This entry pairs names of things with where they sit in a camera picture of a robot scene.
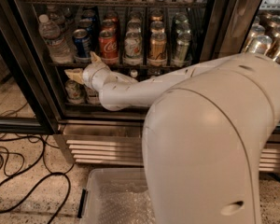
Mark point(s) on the blue pepsi can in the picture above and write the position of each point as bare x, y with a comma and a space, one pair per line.
87, 25
82, 42

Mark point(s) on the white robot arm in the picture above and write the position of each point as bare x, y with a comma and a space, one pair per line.
203, 134

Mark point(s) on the red coca-cola can front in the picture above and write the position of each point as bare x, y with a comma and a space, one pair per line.
108, 46

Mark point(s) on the dark juice bottle white cap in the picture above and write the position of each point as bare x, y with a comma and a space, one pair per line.
134, 73

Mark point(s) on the brown tea bottle white cap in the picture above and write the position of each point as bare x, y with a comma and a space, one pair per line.
92, 96

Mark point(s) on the steel fridge grille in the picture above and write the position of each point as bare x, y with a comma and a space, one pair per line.
112, 150

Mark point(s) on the blue pepsi can front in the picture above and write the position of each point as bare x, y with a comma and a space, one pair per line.
82, 42

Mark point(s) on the open fridge door frame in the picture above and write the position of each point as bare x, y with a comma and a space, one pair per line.
227, 22

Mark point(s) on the clear plastic storage bin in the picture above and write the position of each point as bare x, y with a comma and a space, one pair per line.
116, 196

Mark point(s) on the clear water bottle middle shelf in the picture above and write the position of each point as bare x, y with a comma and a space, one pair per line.
59, 50

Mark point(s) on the red coca-cola can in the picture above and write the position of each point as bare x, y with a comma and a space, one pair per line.
109, 25
108, 46

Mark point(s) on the green silver soda can front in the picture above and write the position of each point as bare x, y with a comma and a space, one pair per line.
182, 47

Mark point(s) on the white green soda can front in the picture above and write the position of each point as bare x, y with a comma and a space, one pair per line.
133, 45

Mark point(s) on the small can bottom shelf left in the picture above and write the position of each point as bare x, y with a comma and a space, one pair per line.
74, 92

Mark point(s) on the orange gold soda can front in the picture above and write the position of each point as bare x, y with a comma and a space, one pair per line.
157, 46

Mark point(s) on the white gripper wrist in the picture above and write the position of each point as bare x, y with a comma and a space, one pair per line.
90, 73

